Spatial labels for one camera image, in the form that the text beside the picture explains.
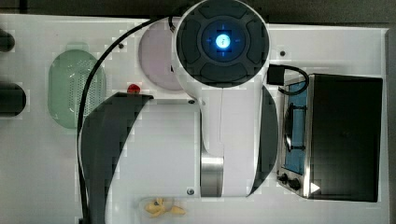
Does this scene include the dark cylinder at table edge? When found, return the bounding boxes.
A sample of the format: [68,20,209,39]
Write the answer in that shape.
[0,29,15,52]

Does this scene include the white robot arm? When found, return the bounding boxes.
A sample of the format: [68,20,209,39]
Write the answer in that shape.
[78,0,277,224]

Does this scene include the peeled toy banana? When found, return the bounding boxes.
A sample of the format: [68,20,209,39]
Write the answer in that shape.
[145,198,186,217]

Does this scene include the black toaster oven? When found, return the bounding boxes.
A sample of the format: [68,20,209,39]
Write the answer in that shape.
[276,74,383,203]

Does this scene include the blue oven door with handle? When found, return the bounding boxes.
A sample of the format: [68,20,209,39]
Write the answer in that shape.
[283,90,307,175]

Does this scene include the red toy strawberry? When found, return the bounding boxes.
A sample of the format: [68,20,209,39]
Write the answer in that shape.
[127,84,141,93]

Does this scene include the lilac round plate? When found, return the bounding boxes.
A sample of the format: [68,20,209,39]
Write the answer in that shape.
[138,19,182,91]

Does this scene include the black pot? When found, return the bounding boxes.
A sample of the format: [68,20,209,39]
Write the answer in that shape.
[0,82,26,118]

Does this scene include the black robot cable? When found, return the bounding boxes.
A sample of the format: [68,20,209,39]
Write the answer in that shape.
[76,16,176,224]

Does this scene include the green perforated colander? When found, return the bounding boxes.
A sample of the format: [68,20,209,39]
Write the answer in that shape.
[48,49,97,129]

